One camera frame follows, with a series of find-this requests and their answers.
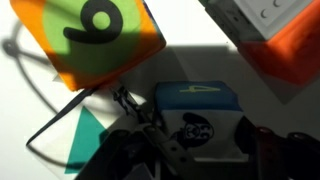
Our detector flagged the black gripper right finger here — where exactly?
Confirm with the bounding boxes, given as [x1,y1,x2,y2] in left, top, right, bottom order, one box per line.
[234,116,320,180]

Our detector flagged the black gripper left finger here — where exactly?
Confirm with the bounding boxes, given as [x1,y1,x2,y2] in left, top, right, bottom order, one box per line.
[75,123,204,180]

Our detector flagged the blue white plush cube four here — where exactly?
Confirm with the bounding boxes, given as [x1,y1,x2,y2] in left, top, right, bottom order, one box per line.
[153,80,250,163]

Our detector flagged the orange plush cube nine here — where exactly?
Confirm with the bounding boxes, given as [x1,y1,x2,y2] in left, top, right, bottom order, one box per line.
[9,0,167,92]

